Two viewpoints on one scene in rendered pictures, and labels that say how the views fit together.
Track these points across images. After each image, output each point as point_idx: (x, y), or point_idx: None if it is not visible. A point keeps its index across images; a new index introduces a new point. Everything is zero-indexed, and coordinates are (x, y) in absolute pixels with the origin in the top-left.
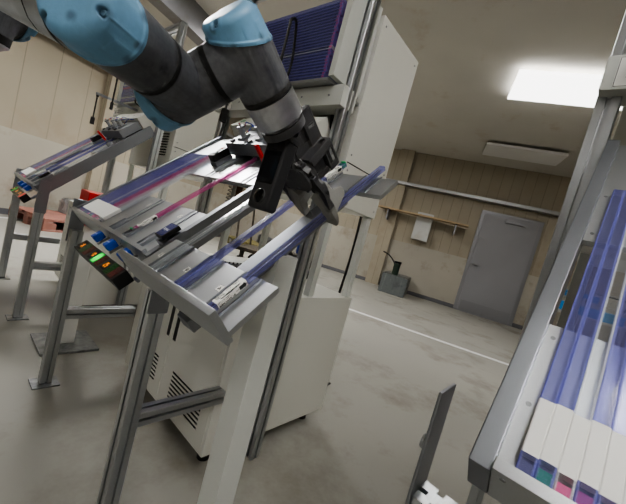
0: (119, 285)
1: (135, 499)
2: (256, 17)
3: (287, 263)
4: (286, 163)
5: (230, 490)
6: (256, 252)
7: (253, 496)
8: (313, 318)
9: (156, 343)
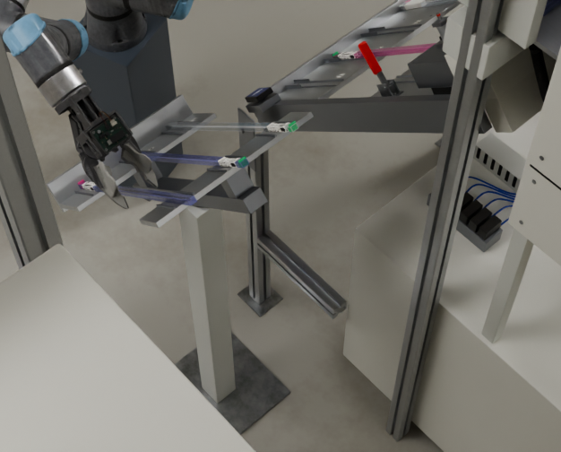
0: None
1: (293, 313)
2: (8, 40)
3: (186, 212)
4: (73, 129)
5: (206, 352)
6: (188, 179)
7: (322, 438)
8: (492, 378)
9: None
